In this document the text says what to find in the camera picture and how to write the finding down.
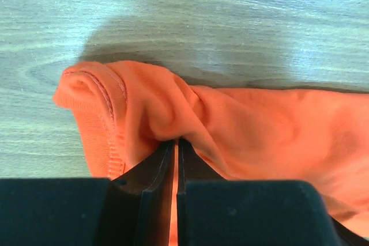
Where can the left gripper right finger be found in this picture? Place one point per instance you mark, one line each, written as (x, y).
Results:
(195, 176)

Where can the orange t shirt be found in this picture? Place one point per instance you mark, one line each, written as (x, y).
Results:
(125, 109)

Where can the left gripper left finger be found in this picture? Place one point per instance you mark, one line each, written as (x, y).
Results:
(143, 199)

